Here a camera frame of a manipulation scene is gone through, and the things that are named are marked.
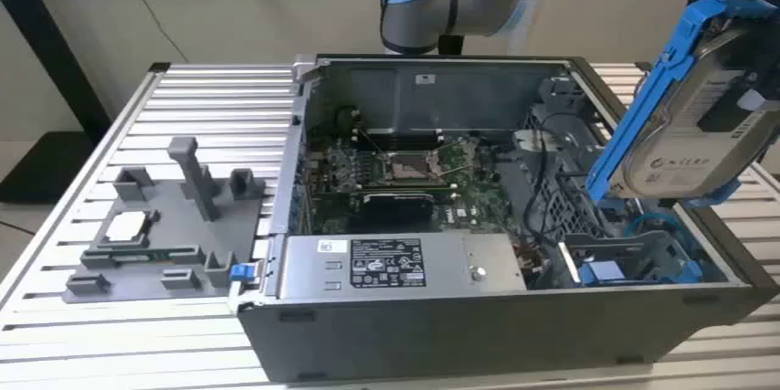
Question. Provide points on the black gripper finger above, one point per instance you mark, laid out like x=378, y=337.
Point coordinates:
x=728, y=104

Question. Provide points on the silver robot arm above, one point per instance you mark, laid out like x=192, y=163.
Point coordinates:
x=451, y=11

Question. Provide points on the silver power supply unit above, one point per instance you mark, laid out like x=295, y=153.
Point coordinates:
x=396, y=266

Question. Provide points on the green RAM stick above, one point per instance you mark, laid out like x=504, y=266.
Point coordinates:
x=408, y=185
x=160, y=255

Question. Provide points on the CPU socket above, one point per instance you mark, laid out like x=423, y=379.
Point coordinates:
x=408, y=166

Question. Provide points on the silver CPU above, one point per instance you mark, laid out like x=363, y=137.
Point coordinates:
x=127, y=228

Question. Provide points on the black stand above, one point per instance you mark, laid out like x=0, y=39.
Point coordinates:
x=55, y=43

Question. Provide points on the grey metal drive cage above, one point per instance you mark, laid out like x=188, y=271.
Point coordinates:
x=567, y=171

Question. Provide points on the green motherboard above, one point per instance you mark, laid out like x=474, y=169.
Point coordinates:
x=475, y=212

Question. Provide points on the hard disk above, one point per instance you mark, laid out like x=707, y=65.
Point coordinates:
x=671, y=148

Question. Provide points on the grey disk bay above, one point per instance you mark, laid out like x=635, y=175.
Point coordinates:
x=615, y=244

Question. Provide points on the black RAM slot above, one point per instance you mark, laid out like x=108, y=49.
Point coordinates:
x=402, y=135

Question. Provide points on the grey parts rack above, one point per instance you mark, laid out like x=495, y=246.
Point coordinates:
x=183, y=235

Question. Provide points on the blue case latch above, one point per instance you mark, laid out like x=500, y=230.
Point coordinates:
x=242, y=271

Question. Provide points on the grey PC case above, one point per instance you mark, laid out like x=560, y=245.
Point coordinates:
x=427, y=340

